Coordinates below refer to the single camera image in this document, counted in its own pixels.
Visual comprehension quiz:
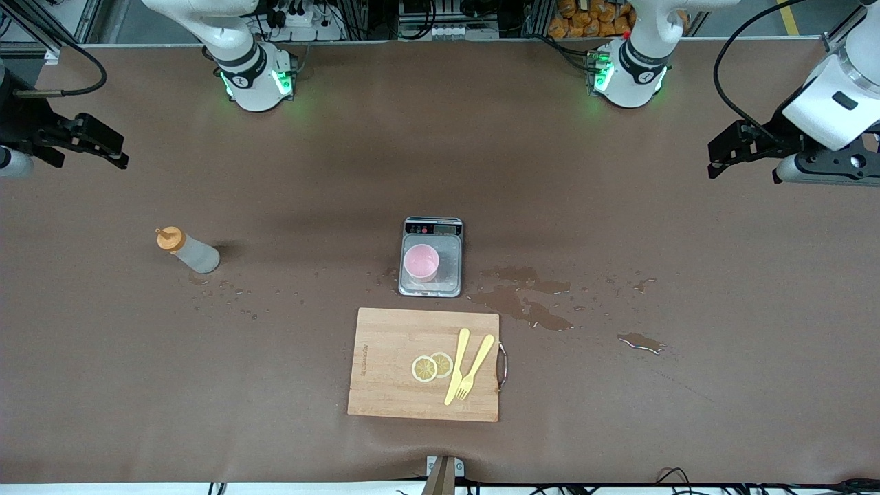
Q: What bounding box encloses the translucent squeeze bottle orange cap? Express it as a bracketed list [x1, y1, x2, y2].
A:
[155, 226, 221, 274]

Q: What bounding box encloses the pink plastic cup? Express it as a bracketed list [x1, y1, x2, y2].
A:
[403, 245, 440, 283]

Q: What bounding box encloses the orange snack bag pile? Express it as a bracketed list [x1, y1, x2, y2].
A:
[548, 0, 633, 39]

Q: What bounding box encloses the small liquid puddle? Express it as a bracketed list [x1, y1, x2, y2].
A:
[617, 332, 668, 355]

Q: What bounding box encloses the white power strip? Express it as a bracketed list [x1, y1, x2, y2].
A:
[269, 5, 344, 42]

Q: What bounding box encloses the large liquid puddle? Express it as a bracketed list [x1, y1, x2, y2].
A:
[471, 266, 575, 333]

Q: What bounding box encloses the silver digital kitchen scale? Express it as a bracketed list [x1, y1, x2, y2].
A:
[398, 217, 464, 298]

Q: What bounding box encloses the yellow plastic fork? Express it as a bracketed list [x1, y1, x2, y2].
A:
[456, 334, 496, 402]

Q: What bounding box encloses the yellow plastic knife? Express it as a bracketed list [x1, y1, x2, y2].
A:
[444, 328, 471, 406]

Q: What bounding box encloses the wooden cutting board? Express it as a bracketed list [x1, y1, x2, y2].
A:
[347, 307, 509, 423]

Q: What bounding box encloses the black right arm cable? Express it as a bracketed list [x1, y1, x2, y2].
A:
[12, 27, 109, 98]

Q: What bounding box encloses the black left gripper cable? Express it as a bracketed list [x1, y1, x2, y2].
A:
[713, 0, 809, 138]

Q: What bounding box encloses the metal table edge bracket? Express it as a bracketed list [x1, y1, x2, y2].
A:
[426, 455, 465, 495]

